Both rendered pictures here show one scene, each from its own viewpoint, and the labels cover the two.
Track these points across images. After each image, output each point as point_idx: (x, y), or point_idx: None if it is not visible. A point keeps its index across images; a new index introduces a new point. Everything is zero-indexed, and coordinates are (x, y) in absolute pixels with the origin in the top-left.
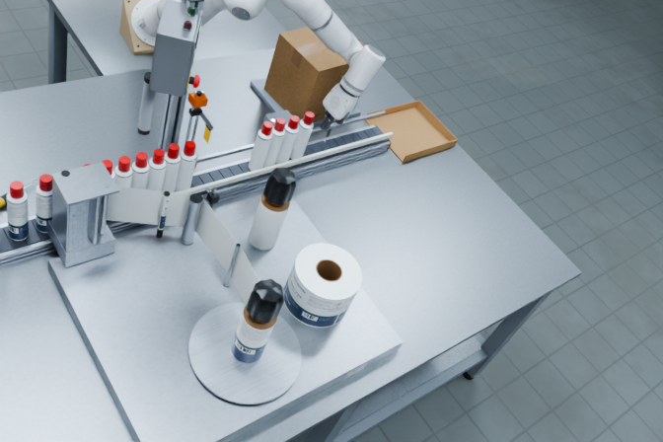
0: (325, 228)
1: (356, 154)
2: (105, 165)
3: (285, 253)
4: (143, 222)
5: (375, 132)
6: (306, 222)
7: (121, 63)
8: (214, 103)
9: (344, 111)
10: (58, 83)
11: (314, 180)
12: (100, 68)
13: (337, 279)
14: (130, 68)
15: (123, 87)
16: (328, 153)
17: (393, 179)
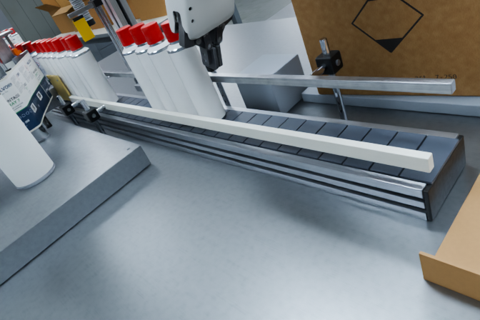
0: (93, 232)
1: (300, 166)
2: (38, 41)
3: (10, 203)
4: (46, 107)
5: (421, 148)
6: (68, 193)
7: (292, 12)
8: (295, 50)
9: (167, 10)
10: (233, 24)
11: (207, 171)
12: (272, 16)
13: None
14: (291, 16)
15: (259, 29)
16: (228, 128)
17: (312, 282)
